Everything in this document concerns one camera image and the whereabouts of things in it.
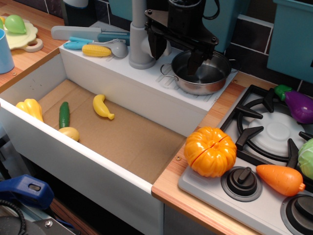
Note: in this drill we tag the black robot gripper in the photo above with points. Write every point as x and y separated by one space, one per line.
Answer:
182 24

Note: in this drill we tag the small stainless steel pot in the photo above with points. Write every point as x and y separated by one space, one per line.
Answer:
209 78

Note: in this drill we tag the white toy sink basin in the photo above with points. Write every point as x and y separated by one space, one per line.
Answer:
115 162

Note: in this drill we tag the grey toy faucet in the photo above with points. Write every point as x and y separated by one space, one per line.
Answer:
140 54

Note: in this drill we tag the grey toy spoon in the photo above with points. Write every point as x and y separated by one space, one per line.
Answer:
118 47

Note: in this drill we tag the grey toy knife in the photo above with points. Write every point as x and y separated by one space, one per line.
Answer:
92 33

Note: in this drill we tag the yellow toy corn cob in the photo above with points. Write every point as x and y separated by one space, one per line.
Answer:
96 51

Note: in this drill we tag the yellow toy banana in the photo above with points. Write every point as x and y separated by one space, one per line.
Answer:
100 108

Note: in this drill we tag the light blue toy utensil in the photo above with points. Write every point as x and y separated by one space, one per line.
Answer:
77 43

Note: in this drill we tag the orange toy pumpkin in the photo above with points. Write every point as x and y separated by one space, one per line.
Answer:
210 152

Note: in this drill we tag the dark container with white lid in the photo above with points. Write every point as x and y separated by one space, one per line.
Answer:
78 12

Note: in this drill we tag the teal cabinet right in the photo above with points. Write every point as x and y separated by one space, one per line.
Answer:
291 46

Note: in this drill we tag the black burner grate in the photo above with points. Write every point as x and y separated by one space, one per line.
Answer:
264 131

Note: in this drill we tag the green toy cucumber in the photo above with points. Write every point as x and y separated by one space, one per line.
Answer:
64 115

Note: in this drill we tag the purple toy eggplant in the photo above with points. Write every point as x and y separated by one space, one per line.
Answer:
300 105

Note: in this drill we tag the pale yellow toy potato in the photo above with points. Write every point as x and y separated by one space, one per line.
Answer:
70 132

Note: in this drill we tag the black stove knob left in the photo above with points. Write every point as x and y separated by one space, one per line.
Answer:
242 184

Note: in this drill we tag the black stove knob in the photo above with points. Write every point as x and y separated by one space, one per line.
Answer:
297 214
242 184

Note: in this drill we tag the grey toy stove top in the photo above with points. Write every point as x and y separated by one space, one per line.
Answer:
263 214

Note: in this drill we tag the yellow toy squash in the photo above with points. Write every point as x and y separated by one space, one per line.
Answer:
32 107

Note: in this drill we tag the cream toy cutting board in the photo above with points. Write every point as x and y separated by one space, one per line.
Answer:
28 41

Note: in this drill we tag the orange toy carrot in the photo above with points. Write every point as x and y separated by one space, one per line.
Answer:
285 180

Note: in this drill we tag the green toy cabbage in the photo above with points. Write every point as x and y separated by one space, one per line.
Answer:
305 158

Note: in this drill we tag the green toy pear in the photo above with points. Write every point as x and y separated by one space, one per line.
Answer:
15 24

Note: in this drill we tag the light blue plastic cup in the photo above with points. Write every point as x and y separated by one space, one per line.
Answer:
6 59

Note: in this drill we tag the black stove knob right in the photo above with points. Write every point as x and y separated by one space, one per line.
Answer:
297 214

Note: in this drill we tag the blue clamp handle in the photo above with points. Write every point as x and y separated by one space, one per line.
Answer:
27 190

